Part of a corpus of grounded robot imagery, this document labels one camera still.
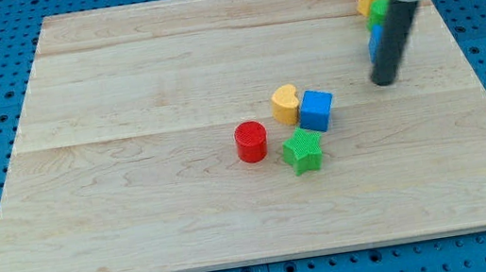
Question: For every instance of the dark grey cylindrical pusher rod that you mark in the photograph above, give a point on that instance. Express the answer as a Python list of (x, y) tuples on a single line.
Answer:
[(390, 49)]

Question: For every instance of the blue triangle block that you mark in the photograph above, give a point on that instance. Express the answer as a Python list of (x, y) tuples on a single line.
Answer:
[(375, 38)]

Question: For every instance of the yellow heart block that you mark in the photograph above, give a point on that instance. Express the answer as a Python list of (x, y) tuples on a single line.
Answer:
[(285, 104)]

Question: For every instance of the green block at corner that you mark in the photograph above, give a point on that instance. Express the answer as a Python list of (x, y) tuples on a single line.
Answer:
[(377, 13)]

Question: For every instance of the blue cube block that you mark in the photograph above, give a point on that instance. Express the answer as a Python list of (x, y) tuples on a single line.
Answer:
[(315, 110)]

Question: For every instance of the green star block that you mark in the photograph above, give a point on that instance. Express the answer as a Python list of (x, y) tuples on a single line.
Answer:
[(302, 151)]

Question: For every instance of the red cylinder block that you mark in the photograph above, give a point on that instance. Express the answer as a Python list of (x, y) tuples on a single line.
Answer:
[(251, 141)]

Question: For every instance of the light wooden board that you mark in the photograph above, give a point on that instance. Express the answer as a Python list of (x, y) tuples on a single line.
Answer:
[(125, 160)]

